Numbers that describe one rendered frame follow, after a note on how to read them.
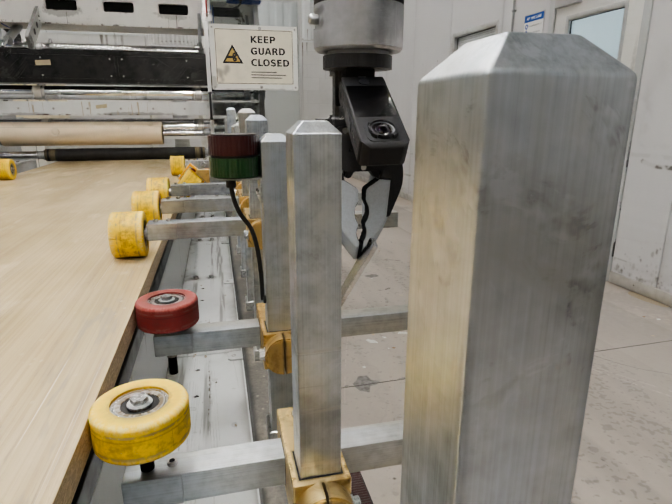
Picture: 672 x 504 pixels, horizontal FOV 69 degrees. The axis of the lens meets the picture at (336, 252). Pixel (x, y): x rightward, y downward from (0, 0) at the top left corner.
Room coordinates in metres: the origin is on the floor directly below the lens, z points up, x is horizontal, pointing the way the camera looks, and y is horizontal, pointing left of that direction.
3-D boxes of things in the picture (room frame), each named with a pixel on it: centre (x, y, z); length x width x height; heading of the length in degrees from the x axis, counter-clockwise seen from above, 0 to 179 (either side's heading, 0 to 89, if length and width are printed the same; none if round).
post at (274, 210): (0.61, 0.08, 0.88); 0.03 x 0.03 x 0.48; 14
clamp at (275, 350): (0.63, 0.08, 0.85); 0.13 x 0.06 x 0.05; 14
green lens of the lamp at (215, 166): (0.60, 0.12, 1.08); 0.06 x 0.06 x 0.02
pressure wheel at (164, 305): (0.61, 0.23, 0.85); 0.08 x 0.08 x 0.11
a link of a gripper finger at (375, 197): (0.55, -0.04, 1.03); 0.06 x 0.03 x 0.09; 13
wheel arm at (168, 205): (1.14, 0.18, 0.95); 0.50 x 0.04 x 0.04; 104
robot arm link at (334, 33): (0.54, -0.02, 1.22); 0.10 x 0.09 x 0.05; 103
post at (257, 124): (0.85, 0.13, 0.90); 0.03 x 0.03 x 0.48; 14
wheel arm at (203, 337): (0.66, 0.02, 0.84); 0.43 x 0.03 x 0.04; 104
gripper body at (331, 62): (0.55, -0.02, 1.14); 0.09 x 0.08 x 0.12; 13
